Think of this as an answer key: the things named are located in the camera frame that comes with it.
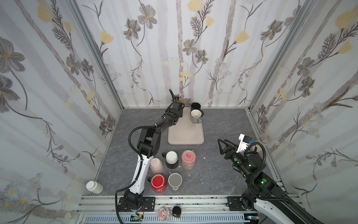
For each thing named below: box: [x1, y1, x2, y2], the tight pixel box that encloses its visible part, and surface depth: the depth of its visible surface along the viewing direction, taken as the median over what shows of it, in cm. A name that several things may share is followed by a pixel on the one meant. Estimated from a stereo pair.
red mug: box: [150, 174, 168, 195], surface depth 76 cm
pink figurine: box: [158, 206, 171, 222], surface depth 70 cm
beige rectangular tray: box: [167, 106, 205, 145], surface depth 104 cm
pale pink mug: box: [150, 157, 164, 175], surface depth 81 cm
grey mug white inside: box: [190, 109, 202, 125], surface depth 106 cm
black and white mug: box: [161, 150, 179, 170], surface depth 85 cm
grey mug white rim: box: [167, 171, 183, 191], surface depth 74 cm
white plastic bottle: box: [85, 180, 104, 195], surface depth 74 cm
